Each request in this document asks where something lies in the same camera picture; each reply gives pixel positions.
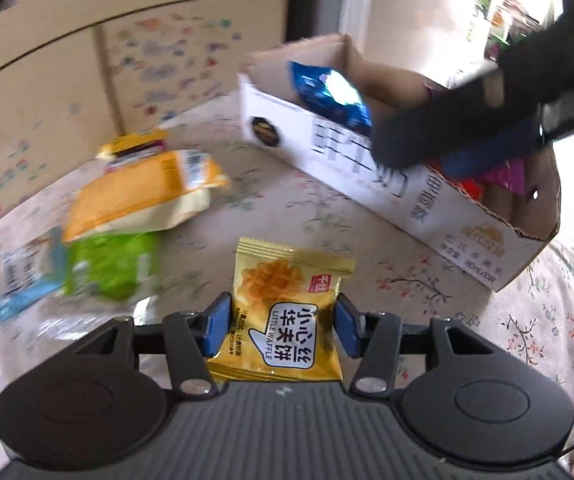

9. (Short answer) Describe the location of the red snack packet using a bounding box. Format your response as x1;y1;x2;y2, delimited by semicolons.
426;162;484;203

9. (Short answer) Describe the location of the small yellow snack packet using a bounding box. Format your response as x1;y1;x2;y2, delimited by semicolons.
96;129;169;160

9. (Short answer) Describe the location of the purple noodle snack packet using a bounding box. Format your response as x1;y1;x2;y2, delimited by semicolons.
476;158;526;195

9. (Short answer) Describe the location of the cardboard box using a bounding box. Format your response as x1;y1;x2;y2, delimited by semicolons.
239;34;560;292

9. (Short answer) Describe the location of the light blue Annerie packet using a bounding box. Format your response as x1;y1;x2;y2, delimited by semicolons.
0;228;67;322

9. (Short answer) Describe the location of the cream cabinet with stickers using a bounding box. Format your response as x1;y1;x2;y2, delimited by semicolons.
0;0;288;218

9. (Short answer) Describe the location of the yellow waffle snack packet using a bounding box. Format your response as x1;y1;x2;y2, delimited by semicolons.
207;237;355;382

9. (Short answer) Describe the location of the floral tablecloth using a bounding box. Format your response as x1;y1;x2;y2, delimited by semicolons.
0;91;574;480

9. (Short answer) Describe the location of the green snack packet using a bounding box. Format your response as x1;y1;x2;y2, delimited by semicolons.
64;232;160;301

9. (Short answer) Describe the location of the silver foil snack packet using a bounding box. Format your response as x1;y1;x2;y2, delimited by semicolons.
36;295;158;341

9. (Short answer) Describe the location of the beige refrigerator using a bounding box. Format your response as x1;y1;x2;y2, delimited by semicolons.
338;0;477;87

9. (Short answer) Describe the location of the blue packet in box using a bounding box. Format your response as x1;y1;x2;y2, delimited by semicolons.
289;61;373;136

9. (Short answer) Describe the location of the large yellow cake packet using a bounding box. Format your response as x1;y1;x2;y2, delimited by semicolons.
63;150;231;242

